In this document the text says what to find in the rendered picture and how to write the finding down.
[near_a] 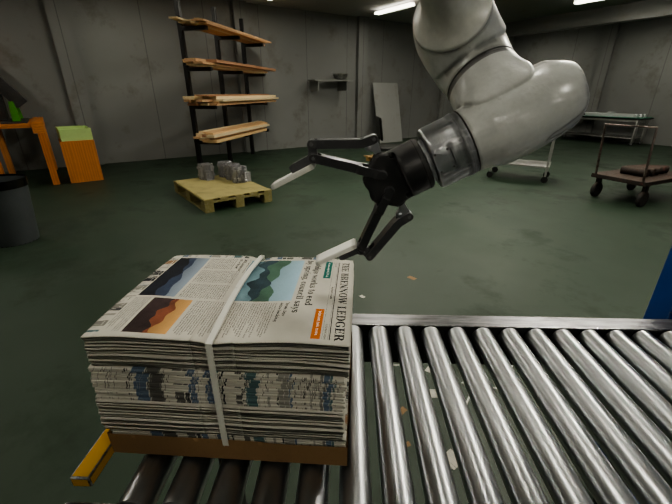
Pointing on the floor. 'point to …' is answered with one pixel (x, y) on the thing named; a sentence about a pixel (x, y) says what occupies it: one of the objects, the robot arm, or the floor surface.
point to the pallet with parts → (221, 186)
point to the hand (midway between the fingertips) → (302, 221)
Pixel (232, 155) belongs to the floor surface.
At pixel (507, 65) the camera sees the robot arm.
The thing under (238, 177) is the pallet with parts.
